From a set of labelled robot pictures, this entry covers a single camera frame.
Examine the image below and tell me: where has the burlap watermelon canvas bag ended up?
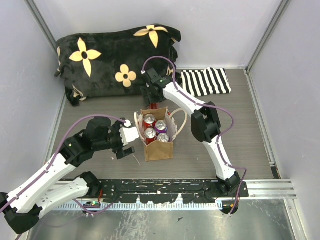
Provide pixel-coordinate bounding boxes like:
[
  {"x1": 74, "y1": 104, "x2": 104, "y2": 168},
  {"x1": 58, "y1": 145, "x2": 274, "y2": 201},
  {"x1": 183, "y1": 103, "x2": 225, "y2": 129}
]
[{"x1": 133, "y1": 107, "x2": 188, "y2": 162}]

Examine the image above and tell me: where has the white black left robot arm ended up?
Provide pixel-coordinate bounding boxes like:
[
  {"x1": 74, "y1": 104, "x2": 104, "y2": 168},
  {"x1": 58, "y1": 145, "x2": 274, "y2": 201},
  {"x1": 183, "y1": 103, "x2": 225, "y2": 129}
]
[{"x1": 0, "y1": 115, "x2": 140, "y2": 235}]

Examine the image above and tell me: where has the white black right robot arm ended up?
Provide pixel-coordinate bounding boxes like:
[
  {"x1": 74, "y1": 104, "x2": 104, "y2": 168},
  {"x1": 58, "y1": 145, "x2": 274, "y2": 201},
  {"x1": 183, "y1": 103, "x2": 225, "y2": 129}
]
[{"x1": 141, "y1": 68, "x2": 241, "y2": 197}]

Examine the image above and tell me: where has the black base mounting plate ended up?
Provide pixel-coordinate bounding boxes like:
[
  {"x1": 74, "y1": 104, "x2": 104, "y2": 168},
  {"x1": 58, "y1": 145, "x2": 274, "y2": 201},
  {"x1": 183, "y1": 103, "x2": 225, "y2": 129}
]
[{"x1": 101, "y1": 179, "x2": 238, "y2": 204}]

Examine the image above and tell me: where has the black white striped cloth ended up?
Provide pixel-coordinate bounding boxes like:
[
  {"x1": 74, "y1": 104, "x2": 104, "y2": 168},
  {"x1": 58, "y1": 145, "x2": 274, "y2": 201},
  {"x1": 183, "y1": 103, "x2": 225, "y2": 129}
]
[{"x1": 181, "y1": 67, "x2": 232, "y2": 97}]

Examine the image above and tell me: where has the black floral plush blanket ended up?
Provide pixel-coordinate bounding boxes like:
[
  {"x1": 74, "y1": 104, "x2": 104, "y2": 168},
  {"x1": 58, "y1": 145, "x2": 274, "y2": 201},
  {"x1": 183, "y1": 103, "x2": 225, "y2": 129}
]
[{"x1": 55, "y1": 24, "x2": 182, "y2": 107}]

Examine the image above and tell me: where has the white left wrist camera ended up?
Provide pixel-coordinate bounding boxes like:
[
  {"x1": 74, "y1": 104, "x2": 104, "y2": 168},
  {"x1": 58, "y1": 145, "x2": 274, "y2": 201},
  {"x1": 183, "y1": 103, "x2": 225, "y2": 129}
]
[{"x1": 119, "y1": 119, "x2": 140, "y2": 146}]

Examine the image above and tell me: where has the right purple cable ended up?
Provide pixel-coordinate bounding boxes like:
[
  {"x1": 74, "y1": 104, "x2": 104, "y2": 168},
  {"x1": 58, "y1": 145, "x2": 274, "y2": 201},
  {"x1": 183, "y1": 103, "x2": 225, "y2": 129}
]
[{"x1": 141, "y1": 56, "x2": 248, "y2": 217}]

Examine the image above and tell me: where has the purple cable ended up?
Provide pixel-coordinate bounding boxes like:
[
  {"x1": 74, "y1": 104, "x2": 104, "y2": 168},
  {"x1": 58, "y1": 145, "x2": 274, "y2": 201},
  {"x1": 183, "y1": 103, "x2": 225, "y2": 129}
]
[
  {"x1": 0, "y1": 114, "x2": 132, "y2": 240},
  {"x1": 141, "y1": 56, "x2": 248, "y2": 217}
]

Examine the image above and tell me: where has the white slotted cable duct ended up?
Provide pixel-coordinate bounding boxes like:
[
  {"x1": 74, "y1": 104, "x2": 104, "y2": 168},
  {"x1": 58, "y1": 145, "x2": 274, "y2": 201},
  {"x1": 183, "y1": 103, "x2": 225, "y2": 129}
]
[{"x1": 55, "y1": 200, "x2": 223, "y2": 211}]

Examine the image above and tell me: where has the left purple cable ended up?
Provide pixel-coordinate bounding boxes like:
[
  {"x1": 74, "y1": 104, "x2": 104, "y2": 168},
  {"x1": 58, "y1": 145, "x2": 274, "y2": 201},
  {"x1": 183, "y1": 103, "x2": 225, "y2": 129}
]
[{"x1": 0, "y1": 114, "x2": 132, "y2": 240}]

